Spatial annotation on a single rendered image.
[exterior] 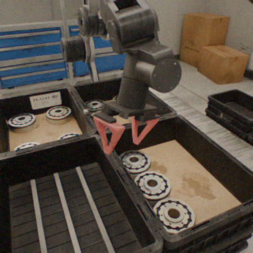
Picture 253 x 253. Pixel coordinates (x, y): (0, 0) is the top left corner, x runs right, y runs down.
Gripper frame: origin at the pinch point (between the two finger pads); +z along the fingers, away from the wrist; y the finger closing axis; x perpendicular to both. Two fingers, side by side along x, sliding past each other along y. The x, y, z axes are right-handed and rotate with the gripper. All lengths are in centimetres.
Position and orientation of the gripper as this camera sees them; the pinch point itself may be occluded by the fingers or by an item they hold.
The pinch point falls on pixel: (122, 144)
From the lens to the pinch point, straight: 51.7
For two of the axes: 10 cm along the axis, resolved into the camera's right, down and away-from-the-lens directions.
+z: -1.9, 9.2, 3.5
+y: 6.3, -1.6, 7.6
